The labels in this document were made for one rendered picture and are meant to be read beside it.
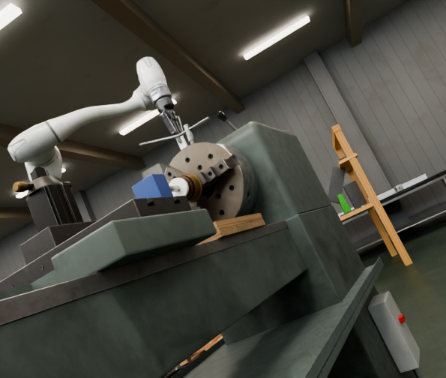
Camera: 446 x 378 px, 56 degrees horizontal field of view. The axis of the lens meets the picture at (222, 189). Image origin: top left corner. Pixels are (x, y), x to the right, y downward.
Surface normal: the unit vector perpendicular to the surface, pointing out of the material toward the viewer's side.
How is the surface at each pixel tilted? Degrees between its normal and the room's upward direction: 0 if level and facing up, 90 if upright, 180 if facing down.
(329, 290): 90
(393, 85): 90
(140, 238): 90
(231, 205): 90
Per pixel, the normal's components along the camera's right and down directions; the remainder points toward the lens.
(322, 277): -0.44, 0.02
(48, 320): 0.80, -0.45
